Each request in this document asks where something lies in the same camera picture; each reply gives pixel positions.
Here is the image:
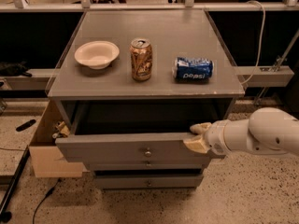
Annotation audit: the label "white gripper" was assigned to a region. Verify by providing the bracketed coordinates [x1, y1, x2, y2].
[183, 119, 229, 155]

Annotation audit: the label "grey top drawer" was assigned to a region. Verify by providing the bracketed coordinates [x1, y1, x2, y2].
[55, 100, 226, 166]

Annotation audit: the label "grey drawer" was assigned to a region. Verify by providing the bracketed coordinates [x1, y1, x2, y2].
[94, 175, 204, 189]
[55, 100, 226, 166]
[85, 161, 206, 171]

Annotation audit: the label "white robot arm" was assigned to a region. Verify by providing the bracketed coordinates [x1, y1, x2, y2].
[183, 107, 299, 157]

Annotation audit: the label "grey middle drawer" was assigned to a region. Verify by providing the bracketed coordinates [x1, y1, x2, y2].
[85, 161, 206, 171]

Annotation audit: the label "grey bottom drawer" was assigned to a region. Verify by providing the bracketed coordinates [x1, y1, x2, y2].
[94, 175, 204, 189]

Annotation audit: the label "grey drawer cabinet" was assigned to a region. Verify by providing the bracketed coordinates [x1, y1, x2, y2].
[49, 9, 244, 177]

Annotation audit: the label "blue pepsi can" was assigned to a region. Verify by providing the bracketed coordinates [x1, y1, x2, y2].
[172, 57, 214, 80]

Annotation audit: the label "gold soda can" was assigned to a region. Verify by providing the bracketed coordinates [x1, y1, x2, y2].
[130, 38, 152, 81]

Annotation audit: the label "white bowl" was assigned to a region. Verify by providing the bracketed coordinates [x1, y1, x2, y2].
[74, 41, 120, 69]

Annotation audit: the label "items inside cardboard box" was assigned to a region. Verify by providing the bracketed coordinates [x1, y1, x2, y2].
[52, 121, 70, 139]

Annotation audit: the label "cardboard box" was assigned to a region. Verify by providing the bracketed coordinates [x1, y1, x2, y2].
[29, 101, 85, 178]

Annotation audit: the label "black remote on floor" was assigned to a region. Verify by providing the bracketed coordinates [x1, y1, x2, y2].
[16, 119, 36, 132]

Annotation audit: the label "black object on ledge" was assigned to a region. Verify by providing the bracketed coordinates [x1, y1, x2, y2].
[0, 61, 32, 77]

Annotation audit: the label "black pole on floor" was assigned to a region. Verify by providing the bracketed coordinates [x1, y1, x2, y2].
[0, 147, 29, 224]

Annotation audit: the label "white cable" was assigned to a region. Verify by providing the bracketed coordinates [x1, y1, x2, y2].
[238, 0, 268, 86]

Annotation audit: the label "black floor cable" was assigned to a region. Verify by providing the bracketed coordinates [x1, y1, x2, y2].
[31, 177, 62, 224]

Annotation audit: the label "metal rail frame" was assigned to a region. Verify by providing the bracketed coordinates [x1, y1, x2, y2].
[0, 0, 299, 12]

